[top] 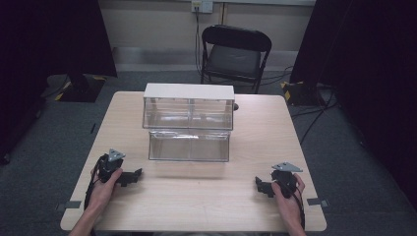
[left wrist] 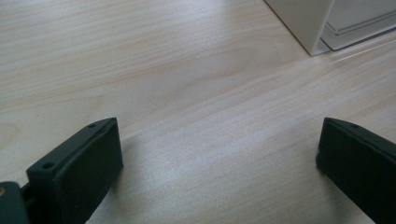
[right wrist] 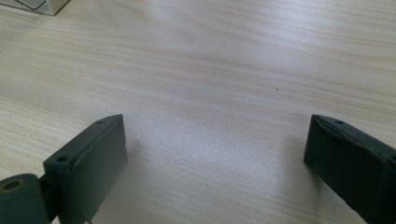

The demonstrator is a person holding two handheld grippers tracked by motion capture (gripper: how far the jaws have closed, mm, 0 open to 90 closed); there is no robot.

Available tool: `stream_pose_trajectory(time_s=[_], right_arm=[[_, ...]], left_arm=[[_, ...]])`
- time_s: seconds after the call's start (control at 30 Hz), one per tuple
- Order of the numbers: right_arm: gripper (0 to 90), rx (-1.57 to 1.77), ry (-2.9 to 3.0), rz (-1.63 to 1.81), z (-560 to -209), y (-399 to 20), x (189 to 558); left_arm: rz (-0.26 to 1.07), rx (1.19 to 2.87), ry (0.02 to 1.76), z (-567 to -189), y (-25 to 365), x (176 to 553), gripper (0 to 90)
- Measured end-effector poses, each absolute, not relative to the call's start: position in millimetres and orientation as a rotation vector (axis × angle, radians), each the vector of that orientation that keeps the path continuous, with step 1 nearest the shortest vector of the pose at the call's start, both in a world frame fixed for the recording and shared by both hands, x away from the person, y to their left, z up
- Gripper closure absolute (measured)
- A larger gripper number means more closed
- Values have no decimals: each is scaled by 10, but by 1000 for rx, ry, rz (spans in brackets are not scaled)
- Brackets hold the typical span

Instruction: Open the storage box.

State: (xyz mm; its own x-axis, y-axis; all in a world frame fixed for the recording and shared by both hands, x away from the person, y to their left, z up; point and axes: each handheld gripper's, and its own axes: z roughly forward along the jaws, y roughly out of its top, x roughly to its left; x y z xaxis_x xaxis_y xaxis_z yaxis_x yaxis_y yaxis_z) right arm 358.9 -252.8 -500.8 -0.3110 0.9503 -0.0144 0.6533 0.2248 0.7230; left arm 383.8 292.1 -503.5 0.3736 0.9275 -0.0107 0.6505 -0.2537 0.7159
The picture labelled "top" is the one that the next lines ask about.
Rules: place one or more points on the white wall socket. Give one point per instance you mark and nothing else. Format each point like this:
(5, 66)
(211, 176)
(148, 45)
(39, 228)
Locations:
(202, 6)

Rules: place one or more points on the dark curtain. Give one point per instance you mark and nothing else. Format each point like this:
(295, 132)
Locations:
(367, 65)
(49, 39)

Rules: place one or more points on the small black knob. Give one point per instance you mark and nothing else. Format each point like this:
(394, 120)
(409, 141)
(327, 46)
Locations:
(235, 106)

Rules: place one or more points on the black yellow striped stand base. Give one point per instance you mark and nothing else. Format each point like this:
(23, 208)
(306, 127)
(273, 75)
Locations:
(300, 93)

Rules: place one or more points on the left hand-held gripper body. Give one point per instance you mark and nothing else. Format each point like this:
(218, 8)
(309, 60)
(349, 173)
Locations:
(108, 165)

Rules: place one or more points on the black folding chair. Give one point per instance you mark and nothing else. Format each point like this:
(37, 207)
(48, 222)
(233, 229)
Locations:
(234, 55)

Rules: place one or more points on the clear drawer cabinet white top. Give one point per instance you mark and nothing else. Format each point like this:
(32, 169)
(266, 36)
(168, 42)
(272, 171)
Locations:
(188, 105)

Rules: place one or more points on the grey tape strip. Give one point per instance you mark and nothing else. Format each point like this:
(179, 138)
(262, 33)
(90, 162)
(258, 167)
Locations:
(70, 205)
(318, 201)

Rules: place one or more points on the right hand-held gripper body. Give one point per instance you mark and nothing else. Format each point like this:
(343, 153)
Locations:
(285, 180)

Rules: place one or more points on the clear plastic drawer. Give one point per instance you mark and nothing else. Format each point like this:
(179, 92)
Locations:
(189, 147)

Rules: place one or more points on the person's right hand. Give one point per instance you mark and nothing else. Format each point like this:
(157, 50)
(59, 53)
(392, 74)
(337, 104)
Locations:
(291, 206)

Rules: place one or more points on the person's left hand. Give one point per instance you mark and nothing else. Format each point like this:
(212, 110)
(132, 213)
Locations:
(103, 193)

